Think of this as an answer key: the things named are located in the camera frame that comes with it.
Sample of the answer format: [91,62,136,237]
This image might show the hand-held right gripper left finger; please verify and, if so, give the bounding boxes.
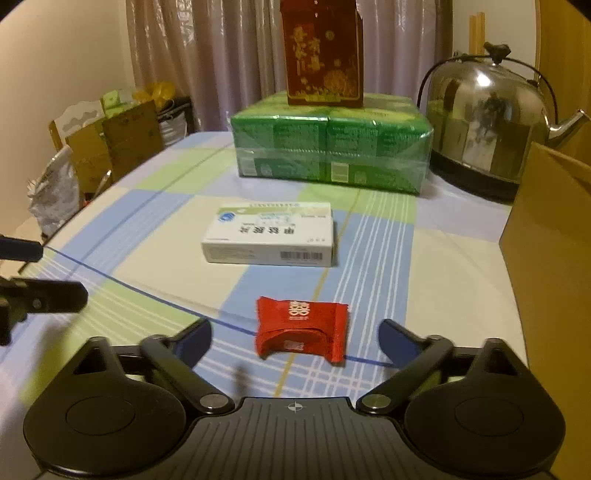
[74,318,236,416]

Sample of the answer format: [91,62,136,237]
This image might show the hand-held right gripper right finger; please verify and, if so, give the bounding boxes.
[355,318,528,416]

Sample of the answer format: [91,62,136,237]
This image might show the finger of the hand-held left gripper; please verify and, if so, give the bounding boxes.
[0,277,88,315]
[0,234,44,262]

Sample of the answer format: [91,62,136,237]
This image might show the red packet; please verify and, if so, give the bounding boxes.
[255,296,349,365]

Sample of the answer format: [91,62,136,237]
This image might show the white medicine box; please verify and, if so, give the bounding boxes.
[201,202,337,267]

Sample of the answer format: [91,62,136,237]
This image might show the brown cardboard box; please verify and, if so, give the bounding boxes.
[499,141,591,407]

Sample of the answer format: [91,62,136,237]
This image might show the white plastic bag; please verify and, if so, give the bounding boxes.
[28,145,79,236]

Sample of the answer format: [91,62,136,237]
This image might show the checked tablecloth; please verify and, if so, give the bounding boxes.
[0,131,529,411]

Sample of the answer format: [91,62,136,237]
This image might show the white carved chair back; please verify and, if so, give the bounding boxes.
[48,102,105,151]

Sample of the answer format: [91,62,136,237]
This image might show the open cardboard carton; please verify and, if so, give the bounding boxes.
[65,100,166,192]

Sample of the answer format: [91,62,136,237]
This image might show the green boxes in carton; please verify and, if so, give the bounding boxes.
[102,89,134,116]

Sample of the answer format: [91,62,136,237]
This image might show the yellow plastic bag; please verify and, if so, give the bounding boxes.
[133,82,175,108]

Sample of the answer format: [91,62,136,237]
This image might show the green tissue pack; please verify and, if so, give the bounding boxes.
[231,91,435,197]

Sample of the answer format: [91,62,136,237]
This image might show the steel kettle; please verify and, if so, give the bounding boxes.
[417,42,591,204]

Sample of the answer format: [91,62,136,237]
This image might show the pink curtain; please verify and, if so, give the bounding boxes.
[126,0,455,134]

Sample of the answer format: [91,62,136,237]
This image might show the red gift box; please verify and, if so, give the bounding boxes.
[280,0,365,108]

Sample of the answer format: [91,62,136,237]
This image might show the wooden stick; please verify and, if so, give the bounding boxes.
[468,14,486,56]

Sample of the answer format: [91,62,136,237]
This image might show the wooden door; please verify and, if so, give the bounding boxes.
[538,0,591,153]

